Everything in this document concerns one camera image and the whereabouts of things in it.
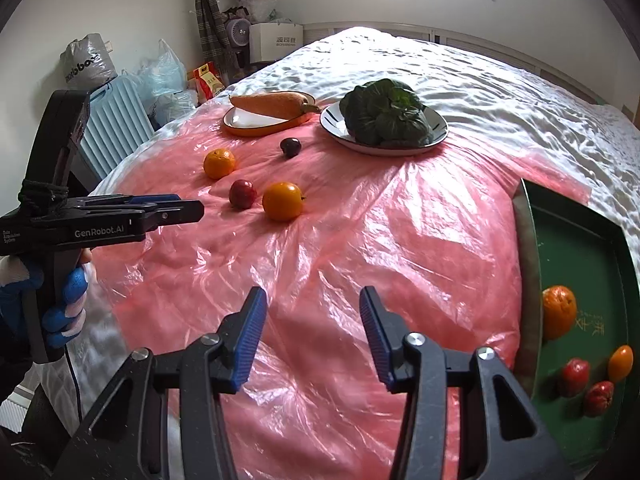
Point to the red fruit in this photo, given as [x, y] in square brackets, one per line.
[574, 377]

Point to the smooth orange fruit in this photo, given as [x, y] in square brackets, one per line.
[282, 201]

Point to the orange rimmed white plate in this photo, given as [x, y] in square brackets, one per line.
[248, 125]

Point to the small orange fruit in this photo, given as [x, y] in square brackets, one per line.
[620, 364]

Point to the round orange mandarin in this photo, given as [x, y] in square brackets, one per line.
[219, 163]

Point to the green tray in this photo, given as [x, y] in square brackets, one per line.
[562, 242]

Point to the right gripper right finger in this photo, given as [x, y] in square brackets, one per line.
[385, 331]

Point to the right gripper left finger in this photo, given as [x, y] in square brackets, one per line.
[240, 334]

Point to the pink plastic sheet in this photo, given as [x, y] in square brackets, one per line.
[435, 235]

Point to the dark red ribbed tomato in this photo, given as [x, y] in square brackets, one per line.
[599, 398]

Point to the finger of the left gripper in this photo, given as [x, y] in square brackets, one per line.
[170, 213]
[156, 198]

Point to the grey printed bag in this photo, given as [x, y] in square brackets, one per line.
[86, 63]

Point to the bumpy orange mandarin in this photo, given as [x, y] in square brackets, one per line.
[560, 311]

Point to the dark purple plum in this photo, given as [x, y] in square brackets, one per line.
[290, 147]

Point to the light blue suitcase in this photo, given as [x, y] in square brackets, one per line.
[116, 127]

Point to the orange carrot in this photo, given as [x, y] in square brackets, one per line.
[283, 105]

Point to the blue white gloved hand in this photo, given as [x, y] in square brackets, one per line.
[66, 315]

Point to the clear plastic bag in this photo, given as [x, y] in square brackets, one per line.
[162, 87]

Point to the white paper bag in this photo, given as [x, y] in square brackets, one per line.
[272, 41]

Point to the small red apple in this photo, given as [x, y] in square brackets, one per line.
[242, 195]

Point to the green leafy vegetable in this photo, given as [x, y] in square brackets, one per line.
[386, 114]

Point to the plaid scarf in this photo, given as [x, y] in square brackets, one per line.
[215, 40]

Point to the small purple fan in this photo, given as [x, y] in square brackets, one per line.
[238, 31]

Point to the red yellow box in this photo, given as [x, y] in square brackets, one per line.
[206, 81]

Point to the black rimmed white plate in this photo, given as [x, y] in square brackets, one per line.
[332, 121]

